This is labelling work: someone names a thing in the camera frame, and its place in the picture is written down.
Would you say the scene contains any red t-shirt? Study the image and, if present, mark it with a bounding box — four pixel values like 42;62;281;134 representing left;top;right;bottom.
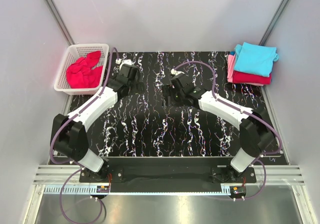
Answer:
66;51;103;89
232;71;272;85

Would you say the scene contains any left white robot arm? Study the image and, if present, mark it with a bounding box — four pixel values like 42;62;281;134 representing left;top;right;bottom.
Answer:
50;63;142;182

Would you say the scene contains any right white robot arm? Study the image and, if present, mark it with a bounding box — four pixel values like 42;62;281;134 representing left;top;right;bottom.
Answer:
162;73;275;183

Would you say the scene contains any black marbled table mat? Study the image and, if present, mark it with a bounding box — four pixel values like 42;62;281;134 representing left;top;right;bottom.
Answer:
49;59;283;172

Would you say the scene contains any white plastic perforated basket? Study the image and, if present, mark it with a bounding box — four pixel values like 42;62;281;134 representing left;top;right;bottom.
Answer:
54;43;109;95

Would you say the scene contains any folded red t-shirt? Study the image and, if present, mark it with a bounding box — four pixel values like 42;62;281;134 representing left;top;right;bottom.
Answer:
232;71;272;85

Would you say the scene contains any folded pink t-shirt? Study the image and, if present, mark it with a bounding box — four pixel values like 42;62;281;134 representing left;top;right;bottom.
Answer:
227;54;263;86

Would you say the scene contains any folded cyan t-shirt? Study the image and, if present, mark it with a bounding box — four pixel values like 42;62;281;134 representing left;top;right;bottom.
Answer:
234;42;279;77

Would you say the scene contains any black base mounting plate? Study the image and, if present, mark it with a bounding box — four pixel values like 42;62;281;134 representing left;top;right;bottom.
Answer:
79;157;257;195

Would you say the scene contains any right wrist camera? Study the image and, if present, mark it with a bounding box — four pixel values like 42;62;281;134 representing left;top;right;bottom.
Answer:
170;69;185;76

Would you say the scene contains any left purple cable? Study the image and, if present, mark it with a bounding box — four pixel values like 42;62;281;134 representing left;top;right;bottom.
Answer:
48;46;120;222

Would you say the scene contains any purple cable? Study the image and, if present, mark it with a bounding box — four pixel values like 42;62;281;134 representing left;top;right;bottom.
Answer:
48;46;120;222
173;60;283;201

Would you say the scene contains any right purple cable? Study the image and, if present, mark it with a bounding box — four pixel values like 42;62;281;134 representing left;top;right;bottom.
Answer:
173;60;283;201

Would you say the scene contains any aluminium extrusion rail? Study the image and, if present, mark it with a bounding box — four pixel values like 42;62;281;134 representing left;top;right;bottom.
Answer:
34;165;304;185

